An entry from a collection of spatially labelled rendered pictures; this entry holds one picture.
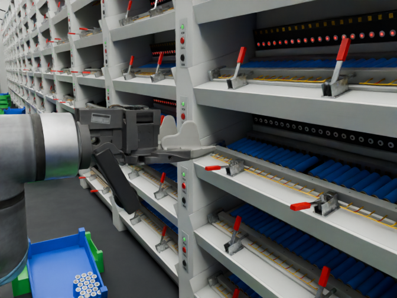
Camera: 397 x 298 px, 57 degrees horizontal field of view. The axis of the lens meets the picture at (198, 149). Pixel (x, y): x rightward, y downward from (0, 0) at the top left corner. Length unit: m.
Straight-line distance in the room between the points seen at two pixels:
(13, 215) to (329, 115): 0.48
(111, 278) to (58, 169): 0.95
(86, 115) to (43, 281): 0.91
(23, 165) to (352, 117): 0.46
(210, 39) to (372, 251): 0.63
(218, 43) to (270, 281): 0.59
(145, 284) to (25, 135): 0.95
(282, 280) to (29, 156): 0.56
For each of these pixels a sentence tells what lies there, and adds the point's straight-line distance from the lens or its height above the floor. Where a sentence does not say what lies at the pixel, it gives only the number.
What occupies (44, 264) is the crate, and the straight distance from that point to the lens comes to 1.41.
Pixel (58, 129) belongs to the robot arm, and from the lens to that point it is 0.50.
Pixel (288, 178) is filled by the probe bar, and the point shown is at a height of 0.52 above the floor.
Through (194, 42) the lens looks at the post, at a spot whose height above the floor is 0.79.
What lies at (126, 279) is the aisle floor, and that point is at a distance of 1.40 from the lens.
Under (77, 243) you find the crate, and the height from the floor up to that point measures 0.10.
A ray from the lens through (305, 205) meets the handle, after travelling 0.62.
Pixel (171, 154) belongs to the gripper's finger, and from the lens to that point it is 0.54.
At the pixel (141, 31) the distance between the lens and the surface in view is 1.28.
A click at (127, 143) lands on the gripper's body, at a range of 0.52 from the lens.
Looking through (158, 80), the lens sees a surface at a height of 0.69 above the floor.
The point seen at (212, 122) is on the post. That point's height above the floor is 0.59.
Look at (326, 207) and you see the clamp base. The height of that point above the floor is 0.51.
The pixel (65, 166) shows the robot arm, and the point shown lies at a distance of 0.50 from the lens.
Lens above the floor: 0.73
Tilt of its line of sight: 13 degrees down
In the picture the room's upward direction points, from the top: straight up
